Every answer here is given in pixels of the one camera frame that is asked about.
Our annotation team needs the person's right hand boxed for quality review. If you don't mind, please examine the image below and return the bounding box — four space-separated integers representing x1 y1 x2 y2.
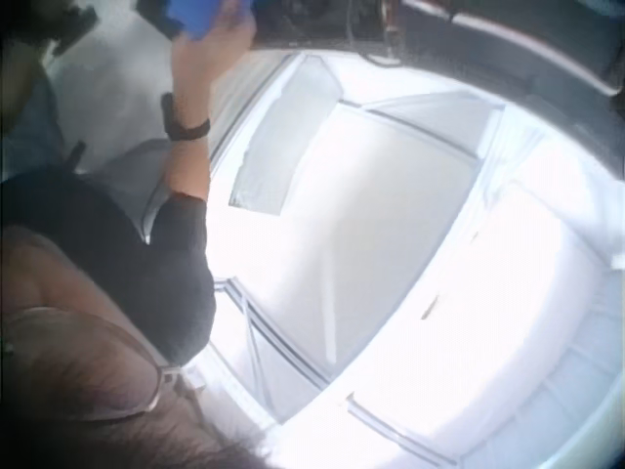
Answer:
171 3 257 99

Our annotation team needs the blue cloth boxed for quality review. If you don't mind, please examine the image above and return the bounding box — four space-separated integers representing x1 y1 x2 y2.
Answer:
156 0 255 41

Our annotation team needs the black wrist band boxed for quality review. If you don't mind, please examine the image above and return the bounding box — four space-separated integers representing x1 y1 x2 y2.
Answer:
160 91 212 143

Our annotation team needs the white open refrigerator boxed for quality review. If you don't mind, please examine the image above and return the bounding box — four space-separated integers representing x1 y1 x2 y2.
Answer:
185 48 625 469

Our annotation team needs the dark appliance with cables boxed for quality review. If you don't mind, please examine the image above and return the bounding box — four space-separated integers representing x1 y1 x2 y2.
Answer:
253 0 406 69

